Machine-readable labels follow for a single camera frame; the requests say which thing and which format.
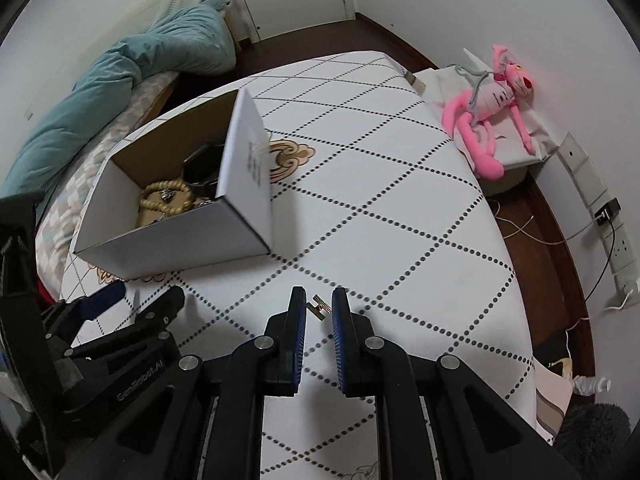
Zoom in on gold H earring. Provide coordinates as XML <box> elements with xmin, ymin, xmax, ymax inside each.
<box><xmin>306</xmin><ymin>295</ymin><xmax>332</xmax><ymax>321</ymax></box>

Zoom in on white cardboard box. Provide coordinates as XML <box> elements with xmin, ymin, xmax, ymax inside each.
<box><xmin>73</xmin><ymin>89</ymin><xmax>272</xmax><ymax>280</ymax></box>

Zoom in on checkered bed sheet mattress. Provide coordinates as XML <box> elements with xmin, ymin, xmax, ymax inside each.
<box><xmin>36</xmin><ymin>72</ymin><xmax>178</xmax><ymax>298</ymax></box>

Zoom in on patterned white tablecloth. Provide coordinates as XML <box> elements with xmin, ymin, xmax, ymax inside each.
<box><xmin>62</xmin><ymin>52</ymin><xmax>536</xmax><ymax>479</ymax></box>

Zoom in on black smart band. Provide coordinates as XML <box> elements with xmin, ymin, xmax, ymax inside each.
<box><xmin>181</xmin><ymin>142</ymin><xmax>224</xmax><ymax>198</ymax></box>

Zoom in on pink panther plush toy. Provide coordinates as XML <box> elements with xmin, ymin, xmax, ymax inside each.
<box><xmin>442</xmin><ymin>44</ymin><xmax>535</xmax><ymax>181</ymax></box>

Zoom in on black charger plug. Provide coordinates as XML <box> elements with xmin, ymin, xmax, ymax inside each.
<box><xmin>593</xmin><ymin>198</ymin><xmax>620</xmax><ymax>226</ymax></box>

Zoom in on white power strip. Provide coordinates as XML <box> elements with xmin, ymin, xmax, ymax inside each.
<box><xmin>558</xmin><ymin>132</ymin><xmax>639</xmax><ymax>310</ymax></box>

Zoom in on teal blue duvet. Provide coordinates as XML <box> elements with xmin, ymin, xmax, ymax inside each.
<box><xmin>1</xmin><ymin>0</ymin><xmax>235</xmax><ymax>197</ymax></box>

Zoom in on wooden bead bracelet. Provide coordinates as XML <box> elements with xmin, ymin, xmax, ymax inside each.
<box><xmin>136</xmin><ymin>179</ymin><xmax>199</xmax><ymax>221</ymax></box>

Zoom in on black cable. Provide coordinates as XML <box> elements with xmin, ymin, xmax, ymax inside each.
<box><xmin>581</xmin><ymin>219</ymin><xmax>618</xmax><ymax>306</ymax></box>

